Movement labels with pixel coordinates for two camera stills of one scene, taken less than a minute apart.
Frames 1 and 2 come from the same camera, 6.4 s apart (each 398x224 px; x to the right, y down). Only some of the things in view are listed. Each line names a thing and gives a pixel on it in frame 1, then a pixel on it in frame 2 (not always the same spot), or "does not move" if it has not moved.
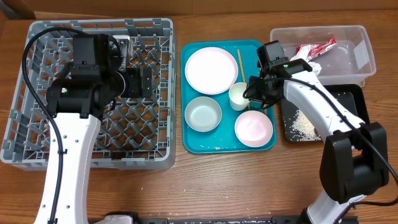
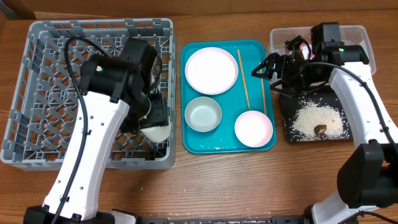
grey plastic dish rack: [134, 133] does not move
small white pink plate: [254, 129] does not move
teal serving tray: [216, 117] does not move
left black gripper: [134, 90] → [159, 116]
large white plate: [211, 70] does not move
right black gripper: [257, 92] → [283, 66]
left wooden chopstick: [242, 71] does not move
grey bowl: [203, 114] does not move
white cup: [237, 102] → [157, 134]
